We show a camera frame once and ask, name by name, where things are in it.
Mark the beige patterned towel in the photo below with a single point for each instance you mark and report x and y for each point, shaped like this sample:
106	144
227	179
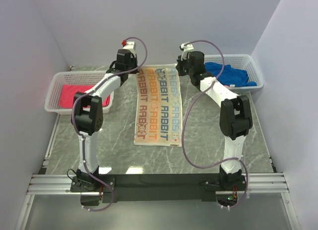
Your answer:
159	112

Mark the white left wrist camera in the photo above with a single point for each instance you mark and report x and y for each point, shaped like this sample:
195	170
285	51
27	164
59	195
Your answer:
129	45

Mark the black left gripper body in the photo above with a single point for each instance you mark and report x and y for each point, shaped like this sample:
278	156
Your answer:
133	64

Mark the blue towel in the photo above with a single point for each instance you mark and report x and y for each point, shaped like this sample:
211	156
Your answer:
230	76

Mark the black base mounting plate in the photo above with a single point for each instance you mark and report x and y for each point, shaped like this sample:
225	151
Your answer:
158	187

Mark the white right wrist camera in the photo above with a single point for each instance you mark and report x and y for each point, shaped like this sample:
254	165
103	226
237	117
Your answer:
185	48

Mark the aluminium rail frame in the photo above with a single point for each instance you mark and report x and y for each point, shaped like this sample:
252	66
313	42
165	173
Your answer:
42	184

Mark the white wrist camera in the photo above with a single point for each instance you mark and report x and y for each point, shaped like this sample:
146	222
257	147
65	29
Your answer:
129	45
185	48

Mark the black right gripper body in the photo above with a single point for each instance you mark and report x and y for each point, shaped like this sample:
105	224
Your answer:
184	68

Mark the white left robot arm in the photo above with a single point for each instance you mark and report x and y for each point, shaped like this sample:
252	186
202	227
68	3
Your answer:
87	114

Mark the empty white plastic basket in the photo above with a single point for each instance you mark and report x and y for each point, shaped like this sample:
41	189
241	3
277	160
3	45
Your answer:
72	78

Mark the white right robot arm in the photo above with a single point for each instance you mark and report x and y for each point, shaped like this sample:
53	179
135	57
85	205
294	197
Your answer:
235	116

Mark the white basket with towels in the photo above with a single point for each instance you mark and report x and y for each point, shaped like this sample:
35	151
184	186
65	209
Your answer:
239	61

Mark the pink red towel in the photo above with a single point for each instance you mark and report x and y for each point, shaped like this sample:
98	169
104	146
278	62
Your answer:
68	92

